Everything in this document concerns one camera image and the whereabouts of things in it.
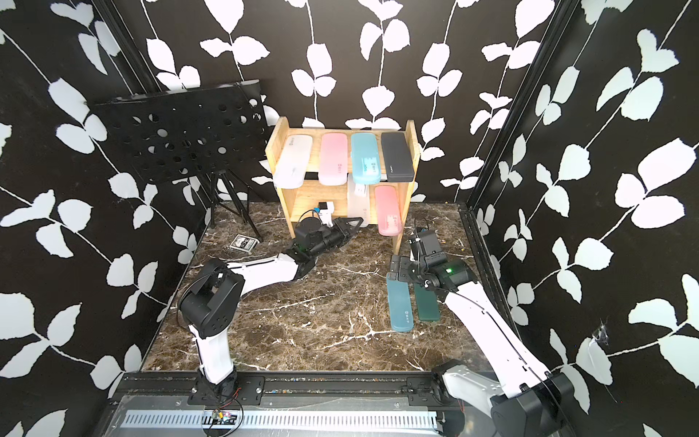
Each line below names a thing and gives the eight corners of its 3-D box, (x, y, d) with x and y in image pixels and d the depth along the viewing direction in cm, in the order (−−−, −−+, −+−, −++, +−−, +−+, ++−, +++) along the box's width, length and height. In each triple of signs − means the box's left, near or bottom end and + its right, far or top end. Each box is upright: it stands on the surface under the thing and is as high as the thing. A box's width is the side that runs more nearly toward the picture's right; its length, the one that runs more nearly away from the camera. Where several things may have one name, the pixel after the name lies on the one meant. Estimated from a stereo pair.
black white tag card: (232, 247, 107) (229, 244, 106) (239, 237, 111) (237, 234, 109) (252, 253, 106) (250, 250, 104) (259, 242, 109) (257, 239, 107)
